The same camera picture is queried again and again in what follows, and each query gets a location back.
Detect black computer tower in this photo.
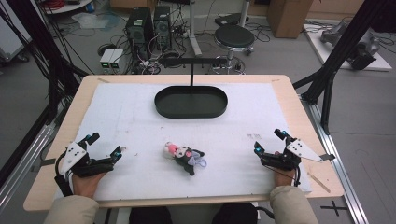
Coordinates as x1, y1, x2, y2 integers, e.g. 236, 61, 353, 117
152, 5, 173, 50
125, 7, 155, 59

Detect person's left hand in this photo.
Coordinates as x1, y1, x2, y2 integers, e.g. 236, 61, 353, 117
71, 171, 106, 200

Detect white foam mat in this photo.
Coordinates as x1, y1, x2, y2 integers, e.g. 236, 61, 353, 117
52, 81, 313, 202

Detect person's legs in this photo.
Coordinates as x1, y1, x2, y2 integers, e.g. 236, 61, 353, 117
128, 202, 260, 224

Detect white board with robot parts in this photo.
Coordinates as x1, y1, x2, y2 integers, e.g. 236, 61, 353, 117
303, 21, 393, 73

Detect black round stool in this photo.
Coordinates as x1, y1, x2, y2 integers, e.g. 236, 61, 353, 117
213, 23, 256, 75

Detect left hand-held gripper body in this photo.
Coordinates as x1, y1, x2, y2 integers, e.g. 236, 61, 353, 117
54, 141, 115, 197

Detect white power supply box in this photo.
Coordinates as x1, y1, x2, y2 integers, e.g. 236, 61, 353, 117
99, 48, 125, 70

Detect black T-shaped stand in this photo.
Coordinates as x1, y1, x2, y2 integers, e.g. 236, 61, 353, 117
161, 57, 228, 88

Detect cardboard box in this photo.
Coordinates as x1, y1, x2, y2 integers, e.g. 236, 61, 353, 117
266, 0, 315, 39

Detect white desk leg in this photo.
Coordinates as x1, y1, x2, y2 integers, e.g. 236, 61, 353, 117
188, 0, 204, 58

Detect black oval tray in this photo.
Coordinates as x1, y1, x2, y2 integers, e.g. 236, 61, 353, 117
153, 85, 229, 119

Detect black cable bundle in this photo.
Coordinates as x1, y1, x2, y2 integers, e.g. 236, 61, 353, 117
0, 0, 94, 125

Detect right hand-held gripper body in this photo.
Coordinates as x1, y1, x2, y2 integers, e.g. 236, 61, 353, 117
261, 138, 336, 187

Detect black and pink plush toy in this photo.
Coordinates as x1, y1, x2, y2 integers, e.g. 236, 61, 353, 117
162, 141, 207, 176

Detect aluminium rail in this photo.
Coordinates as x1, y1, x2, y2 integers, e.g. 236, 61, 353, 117
0, 102, 73, 216
300, 94, 370, 224

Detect black metal frame post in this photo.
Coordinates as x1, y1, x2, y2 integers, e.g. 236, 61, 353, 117
292, 0, 396, 135

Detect person's right hand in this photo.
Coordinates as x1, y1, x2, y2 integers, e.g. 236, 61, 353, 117
273, 150, 297, 188

